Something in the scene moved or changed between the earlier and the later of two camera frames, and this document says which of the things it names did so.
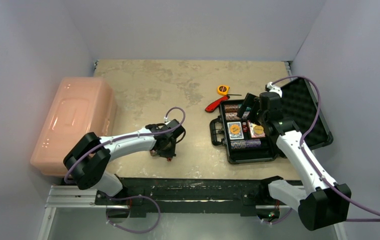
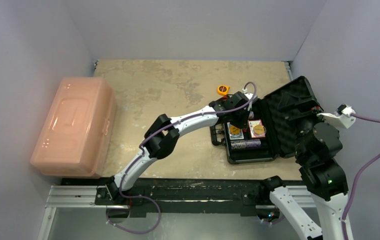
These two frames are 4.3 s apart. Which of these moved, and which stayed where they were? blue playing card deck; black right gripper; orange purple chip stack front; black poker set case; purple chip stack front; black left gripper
Moved: black left gripper; black right gripper
Stayed: purple chip stack front; black poker set case; blue playing card deck; orange purple chip stack front
